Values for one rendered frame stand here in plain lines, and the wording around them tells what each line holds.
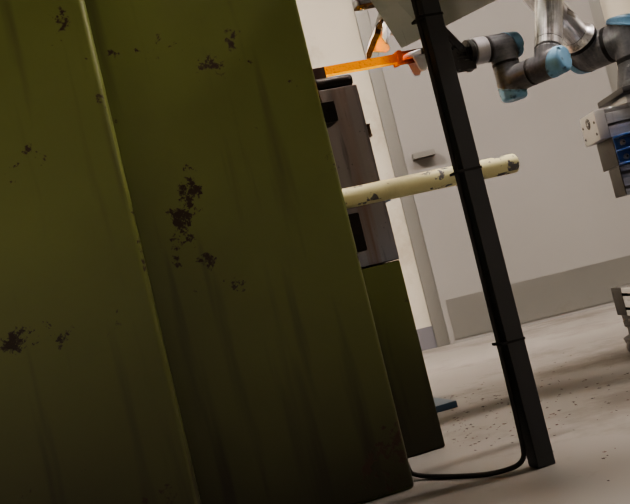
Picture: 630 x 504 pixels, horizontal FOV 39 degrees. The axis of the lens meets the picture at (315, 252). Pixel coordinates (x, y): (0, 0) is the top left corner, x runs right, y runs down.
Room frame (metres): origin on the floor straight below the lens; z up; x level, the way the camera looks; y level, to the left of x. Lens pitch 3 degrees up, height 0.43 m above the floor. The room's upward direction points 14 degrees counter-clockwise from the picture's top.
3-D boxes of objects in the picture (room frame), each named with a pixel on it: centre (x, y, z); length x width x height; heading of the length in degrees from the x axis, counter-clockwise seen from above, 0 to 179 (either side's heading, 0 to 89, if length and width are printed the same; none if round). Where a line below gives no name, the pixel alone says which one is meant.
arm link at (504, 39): (2.47, -0.65, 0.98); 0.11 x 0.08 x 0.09; 107
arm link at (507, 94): (2.45, -0.66, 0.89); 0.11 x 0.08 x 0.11; 43
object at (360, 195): (1.97, -0.29, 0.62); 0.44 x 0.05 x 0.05; 107
